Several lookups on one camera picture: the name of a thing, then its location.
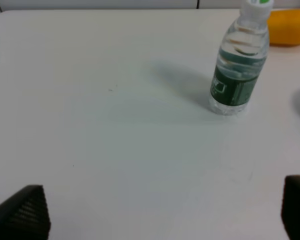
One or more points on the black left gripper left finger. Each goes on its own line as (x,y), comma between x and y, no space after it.
(25,215)

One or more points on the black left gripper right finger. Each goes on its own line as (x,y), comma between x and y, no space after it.
(290,208)

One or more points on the yellow mango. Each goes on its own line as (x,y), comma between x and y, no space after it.
(284,27)

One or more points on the clear water bottle green label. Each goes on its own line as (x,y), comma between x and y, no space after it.
(241,57)

